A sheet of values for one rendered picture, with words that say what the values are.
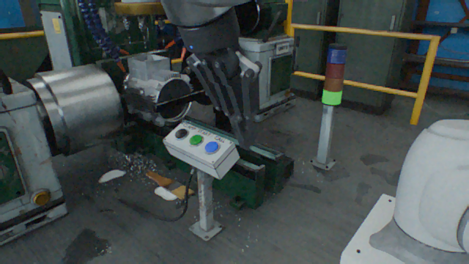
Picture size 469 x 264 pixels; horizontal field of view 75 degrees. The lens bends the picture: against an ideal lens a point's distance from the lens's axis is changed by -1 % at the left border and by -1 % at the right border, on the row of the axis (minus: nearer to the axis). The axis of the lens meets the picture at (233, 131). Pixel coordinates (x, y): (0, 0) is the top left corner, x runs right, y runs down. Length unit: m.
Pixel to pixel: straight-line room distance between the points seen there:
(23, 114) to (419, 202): 0.86
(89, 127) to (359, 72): 3.45
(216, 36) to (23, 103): 0.58
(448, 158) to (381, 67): 3.35
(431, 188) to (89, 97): 0.83
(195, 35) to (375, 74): 3.64
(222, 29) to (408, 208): 0.48
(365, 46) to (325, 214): 3.18
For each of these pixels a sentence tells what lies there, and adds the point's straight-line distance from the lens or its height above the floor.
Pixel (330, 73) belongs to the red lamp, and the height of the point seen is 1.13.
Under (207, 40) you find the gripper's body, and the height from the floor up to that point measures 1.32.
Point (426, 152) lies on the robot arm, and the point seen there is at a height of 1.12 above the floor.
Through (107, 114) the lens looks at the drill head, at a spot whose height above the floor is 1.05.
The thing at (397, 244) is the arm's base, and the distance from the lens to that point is 0.74.
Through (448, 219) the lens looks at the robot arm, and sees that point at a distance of 0.62.
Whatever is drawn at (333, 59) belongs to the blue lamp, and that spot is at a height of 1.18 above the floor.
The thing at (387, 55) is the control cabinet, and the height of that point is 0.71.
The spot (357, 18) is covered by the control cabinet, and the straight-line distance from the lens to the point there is 3.96.
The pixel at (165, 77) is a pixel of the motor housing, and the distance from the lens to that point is 1.08.
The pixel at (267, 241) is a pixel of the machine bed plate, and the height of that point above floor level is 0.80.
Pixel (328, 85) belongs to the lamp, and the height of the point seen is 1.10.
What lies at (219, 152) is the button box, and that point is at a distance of 0.65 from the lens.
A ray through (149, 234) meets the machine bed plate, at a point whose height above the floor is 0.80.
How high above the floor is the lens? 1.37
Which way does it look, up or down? 25 degrees down
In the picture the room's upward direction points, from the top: straight up
